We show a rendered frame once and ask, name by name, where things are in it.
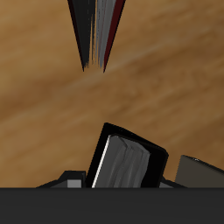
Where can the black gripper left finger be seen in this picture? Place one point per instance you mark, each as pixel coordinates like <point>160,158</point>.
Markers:
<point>71,179</point>

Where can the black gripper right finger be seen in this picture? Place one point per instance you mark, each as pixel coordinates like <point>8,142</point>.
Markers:
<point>166,183</point>

